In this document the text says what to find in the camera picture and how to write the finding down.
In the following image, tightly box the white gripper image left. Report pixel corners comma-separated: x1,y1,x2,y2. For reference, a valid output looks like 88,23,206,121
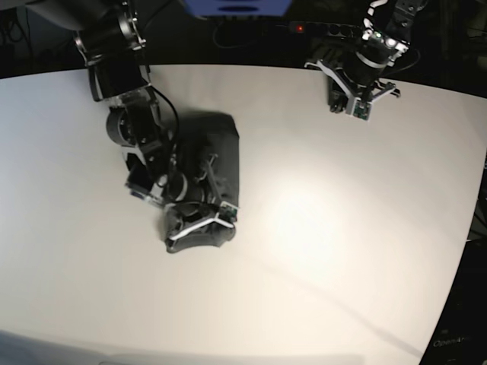
165,154,240,243

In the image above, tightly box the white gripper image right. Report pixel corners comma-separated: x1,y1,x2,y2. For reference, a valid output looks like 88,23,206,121
304,59,401,122

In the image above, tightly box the dark grey T-shirt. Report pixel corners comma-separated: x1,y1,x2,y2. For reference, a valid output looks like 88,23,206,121
163,112,240,254

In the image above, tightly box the black power strip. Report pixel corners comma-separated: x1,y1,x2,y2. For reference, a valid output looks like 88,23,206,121
288,21,361,38

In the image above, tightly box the blue plastic box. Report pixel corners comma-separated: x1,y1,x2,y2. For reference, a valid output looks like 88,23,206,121
183,0,292,17

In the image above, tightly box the black OpenArm case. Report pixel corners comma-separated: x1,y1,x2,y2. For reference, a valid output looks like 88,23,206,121
420,239,487,365

